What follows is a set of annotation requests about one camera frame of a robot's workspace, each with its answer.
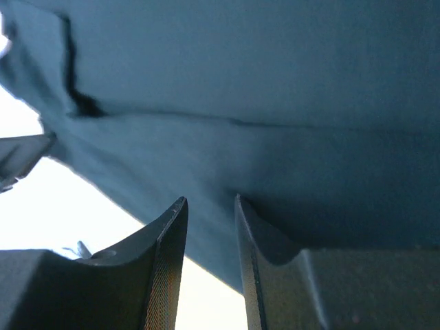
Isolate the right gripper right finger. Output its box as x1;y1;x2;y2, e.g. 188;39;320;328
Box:
234;196;439;329

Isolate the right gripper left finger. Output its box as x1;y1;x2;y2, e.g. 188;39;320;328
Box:
1;198;188;329

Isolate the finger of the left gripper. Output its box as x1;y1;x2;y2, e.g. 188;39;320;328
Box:
1;133;56;191

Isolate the black t-shirt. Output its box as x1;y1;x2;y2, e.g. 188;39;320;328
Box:
1;1;439;290

